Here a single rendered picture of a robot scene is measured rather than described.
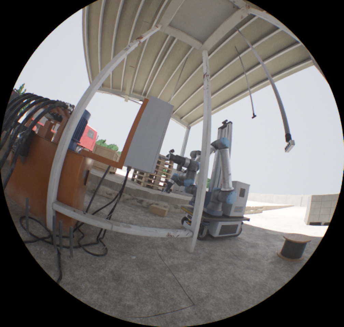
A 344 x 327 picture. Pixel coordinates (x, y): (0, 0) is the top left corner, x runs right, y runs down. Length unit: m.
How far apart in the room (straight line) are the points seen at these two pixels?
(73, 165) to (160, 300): 0.94
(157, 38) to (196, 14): 3.48
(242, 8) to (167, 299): 2.46
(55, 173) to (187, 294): 1.02
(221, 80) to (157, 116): 4.62
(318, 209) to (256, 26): 5.52
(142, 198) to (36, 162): 1.97
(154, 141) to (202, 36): 1.63
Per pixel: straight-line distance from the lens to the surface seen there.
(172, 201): 2.64
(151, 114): 0.93
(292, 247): 1.58
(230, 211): 1.68
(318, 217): 4.44
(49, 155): 0.98
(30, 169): 1.10
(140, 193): 2.39
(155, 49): 5.45
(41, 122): 8.88
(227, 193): 1.30
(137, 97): 7.67
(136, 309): 0.68
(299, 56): 5.29
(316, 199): 4.39
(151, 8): 3.94
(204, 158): 0.95
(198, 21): 1.90
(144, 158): 0.82
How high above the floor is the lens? 0.61
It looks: 14 degrees up
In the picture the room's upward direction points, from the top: 15 degrees clockwise
